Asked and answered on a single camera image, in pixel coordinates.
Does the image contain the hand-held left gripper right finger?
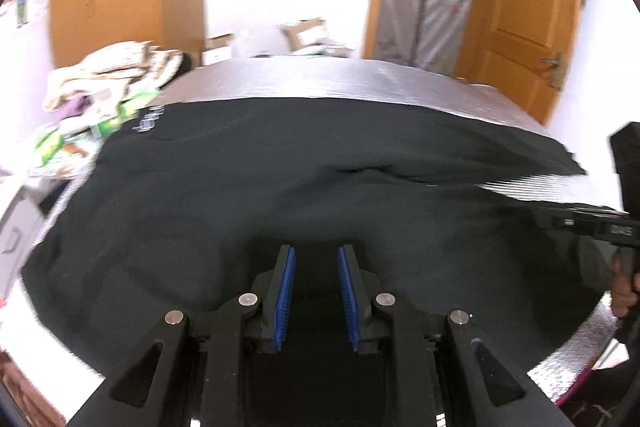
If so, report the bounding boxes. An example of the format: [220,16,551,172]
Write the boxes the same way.
[338,245,573,427]

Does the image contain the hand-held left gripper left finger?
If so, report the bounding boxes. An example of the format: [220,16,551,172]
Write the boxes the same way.
[70,245,297,427]

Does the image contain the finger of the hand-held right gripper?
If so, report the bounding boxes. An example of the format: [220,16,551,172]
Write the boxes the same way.
[531,203,608,240]

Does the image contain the black pants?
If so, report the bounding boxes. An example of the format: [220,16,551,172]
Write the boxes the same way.
[20,98,623,380]

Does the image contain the person's right hand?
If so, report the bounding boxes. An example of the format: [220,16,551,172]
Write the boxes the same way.
[612,257,640,319]

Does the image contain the wooden door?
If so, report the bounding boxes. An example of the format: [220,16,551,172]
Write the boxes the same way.
[452,0,583,128]

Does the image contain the silver foil mat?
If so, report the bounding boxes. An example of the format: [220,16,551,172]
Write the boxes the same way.
[30,56,632,405]

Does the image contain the green tissue pack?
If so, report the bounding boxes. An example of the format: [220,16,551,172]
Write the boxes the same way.
[117,89,158,118]
[35,127,63,162]

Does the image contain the pale green parcel bag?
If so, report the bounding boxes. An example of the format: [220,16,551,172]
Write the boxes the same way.
[300,42,356,58]

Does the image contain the white carton box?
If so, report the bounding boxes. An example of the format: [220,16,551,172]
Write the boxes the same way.
[200,34,235,65]

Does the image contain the brown cardboard box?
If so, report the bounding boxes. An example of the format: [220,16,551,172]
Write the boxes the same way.
[280,18,328,52]

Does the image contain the grey drawer cabinet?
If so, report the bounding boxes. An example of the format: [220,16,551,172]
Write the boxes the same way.
[0,187,48,298]

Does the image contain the purple folded cloth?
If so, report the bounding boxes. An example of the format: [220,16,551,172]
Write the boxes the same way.
[60,97,93,120]

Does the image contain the floral beige blanket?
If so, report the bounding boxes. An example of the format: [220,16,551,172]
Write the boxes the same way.
[42,41,183,112]

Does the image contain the metal door handle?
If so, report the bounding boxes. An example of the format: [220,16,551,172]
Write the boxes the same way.
[540,52,566,88]

